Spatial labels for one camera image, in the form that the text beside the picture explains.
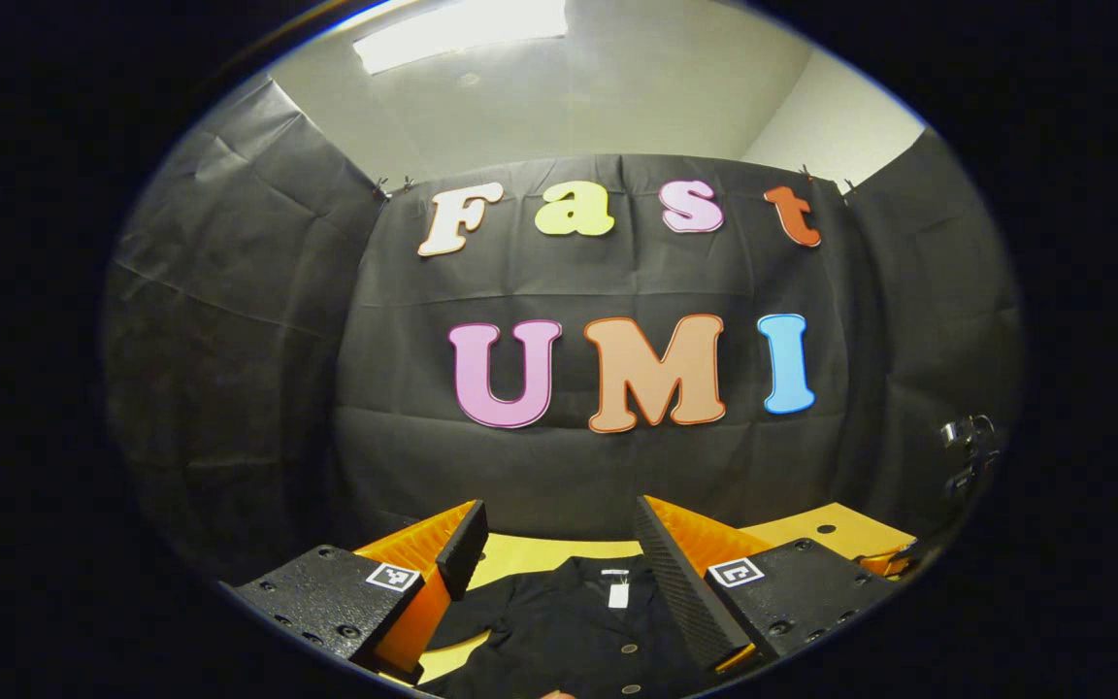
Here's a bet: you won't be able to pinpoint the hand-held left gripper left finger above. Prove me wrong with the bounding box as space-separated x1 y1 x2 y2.
222 499 489 683

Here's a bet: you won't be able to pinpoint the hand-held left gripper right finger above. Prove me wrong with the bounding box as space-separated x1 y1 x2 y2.
633 494 902 673

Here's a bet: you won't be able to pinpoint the black button-up shirt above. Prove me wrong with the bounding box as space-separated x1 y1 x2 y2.
418 555 715 699

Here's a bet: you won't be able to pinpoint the black backdrop cloth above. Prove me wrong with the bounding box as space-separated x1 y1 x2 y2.
103 76 1024 583

